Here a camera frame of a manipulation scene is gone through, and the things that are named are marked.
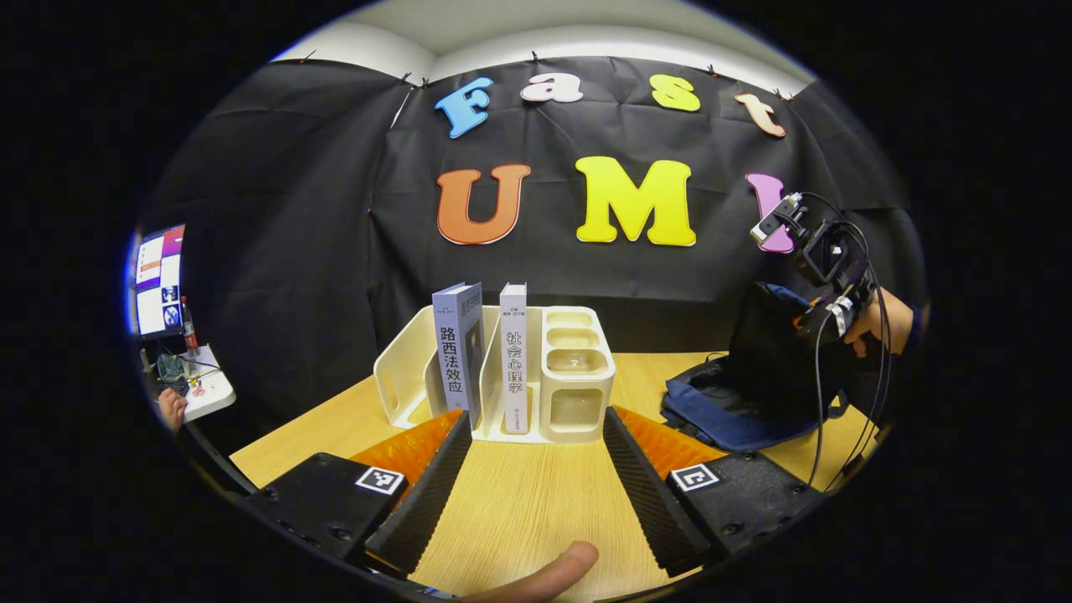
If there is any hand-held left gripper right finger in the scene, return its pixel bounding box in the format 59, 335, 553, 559
603, 406, 830, 579

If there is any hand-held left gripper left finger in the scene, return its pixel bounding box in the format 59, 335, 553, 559
247, 409, 474, 579

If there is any cream plastic bookshelf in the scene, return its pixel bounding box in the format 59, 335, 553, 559
373, 304, 616, 445

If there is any blue-grey book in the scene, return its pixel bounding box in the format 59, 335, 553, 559
432, 281, 485, 430

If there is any blue schoolbag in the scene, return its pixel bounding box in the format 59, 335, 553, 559
660, 282, 872, 453

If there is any white book with grey pattern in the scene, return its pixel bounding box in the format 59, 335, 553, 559
499, 283, 529, 435

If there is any white side table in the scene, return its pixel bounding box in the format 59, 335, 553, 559
147, 343, 237, 422

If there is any black backdrop cloth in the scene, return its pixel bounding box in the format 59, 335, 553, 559
126, 54, 926, 453

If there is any computer monitor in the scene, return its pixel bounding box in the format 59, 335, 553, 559
130, 224, 187, 340

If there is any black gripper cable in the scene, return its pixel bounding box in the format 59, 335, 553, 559
800, 191, 890, 493
806, 335, 826, 487

